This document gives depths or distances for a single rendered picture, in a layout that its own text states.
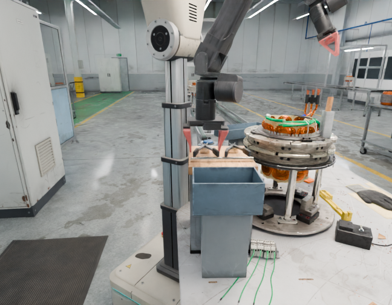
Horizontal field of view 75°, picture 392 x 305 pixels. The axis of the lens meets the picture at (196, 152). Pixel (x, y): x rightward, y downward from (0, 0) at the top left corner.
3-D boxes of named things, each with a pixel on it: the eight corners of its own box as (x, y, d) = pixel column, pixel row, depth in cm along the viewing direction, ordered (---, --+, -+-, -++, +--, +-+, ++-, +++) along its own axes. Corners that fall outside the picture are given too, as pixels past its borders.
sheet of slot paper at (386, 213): (430, 216, 97) (431, 215, 97) (385, 219, 96) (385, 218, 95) (370, 183, 126) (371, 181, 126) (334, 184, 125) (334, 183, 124)
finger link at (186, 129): (208, 155, 73) (209, 123, 70) (182, 155, 72) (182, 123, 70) (206, 148, 79) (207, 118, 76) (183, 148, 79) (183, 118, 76)
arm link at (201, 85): (202, 76, 73) (191, 77, 68) (224, 77, 69) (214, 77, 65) (201, 100, 75) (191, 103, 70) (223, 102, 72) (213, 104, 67)
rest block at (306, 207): (299, 212, 93) (300, 199, 91) (306, 206, 96) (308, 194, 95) (311, 216, 90) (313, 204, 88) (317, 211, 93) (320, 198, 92)
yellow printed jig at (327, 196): (352, 221, 95) (354, 213, 93) (343, 221, 94) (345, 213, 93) (324, 193, 116) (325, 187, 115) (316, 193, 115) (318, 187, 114)
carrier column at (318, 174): (317, 207, 100) (326, 157, 94) (311, 207, 100) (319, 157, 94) (315, 204, 102) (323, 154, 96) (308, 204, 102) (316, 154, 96)
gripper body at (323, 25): (337, 32, 103) (330, 16, 102) (336, 29, 94) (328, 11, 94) (321, 42, 106) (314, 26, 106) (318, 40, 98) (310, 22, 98)
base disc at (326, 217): (357, 235, 85) (357, 232, 84) (240, 235, 84) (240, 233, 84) (307, 184, 122) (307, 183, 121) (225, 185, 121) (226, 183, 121)
